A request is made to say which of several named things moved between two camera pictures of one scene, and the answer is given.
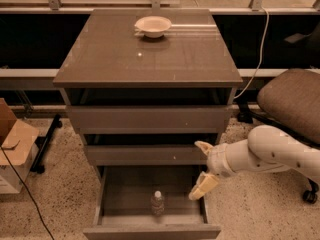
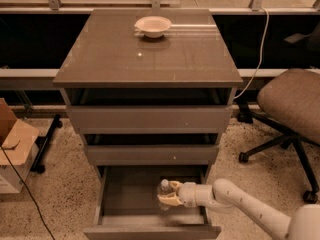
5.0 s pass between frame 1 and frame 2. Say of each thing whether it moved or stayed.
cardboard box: stayed
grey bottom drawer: stayed
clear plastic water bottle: moved
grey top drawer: stayed
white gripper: moved
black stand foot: stayed
